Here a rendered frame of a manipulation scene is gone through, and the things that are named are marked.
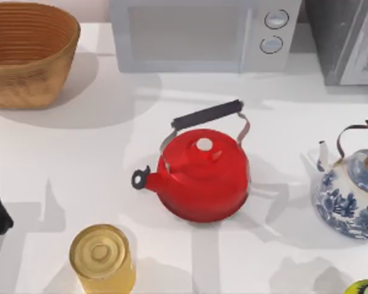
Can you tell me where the red kettle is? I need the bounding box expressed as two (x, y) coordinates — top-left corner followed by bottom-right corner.
(131, 99), (252, 224)

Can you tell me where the pale microwave oven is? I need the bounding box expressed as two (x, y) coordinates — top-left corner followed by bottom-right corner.
(108, 0), (303, 74)

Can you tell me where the round microwave knob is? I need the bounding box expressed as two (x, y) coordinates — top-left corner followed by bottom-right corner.
(259, 35), (284, 55)
(264, 9), (290, 30)

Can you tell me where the blue and white teapot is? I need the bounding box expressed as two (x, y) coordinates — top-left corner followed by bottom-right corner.
(315, 118), (368, 240)

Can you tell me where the woven brown basket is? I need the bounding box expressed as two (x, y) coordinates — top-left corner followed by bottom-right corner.
(0, 2), (81, 109)

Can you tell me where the green and yellow object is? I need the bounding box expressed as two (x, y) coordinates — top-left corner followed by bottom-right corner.
(344, 279), (368, 294)

